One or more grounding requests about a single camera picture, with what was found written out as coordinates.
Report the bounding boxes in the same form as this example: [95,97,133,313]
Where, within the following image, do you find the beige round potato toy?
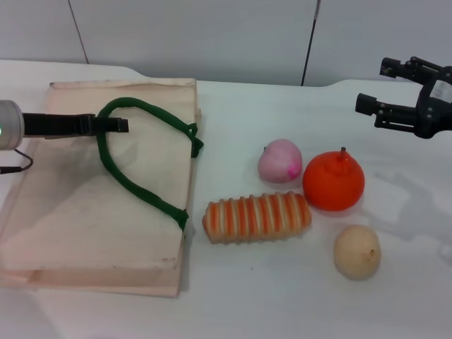
[333,225,382,282]

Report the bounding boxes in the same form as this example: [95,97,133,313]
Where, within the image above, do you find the orange fruit toy with stem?
[302,146,366,212]

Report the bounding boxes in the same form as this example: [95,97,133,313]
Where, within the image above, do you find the left wrist cable with plug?
[0,148,35,174]

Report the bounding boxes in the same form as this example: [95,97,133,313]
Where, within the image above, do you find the pink peach toy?
[256,138,304,184]

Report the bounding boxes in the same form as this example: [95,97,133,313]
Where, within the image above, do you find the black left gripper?
[21,112,130,139]

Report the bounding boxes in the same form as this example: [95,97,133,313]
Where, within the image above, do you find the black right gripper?
[355,55,452,140]

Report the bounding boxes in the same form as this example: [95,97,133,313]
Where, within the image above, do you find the orange striped bread roll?
[201,190,313,246]

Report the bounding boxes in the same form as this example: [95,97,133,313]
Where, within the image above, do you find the cream canvas handbag green handles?
[0,78,206,299]

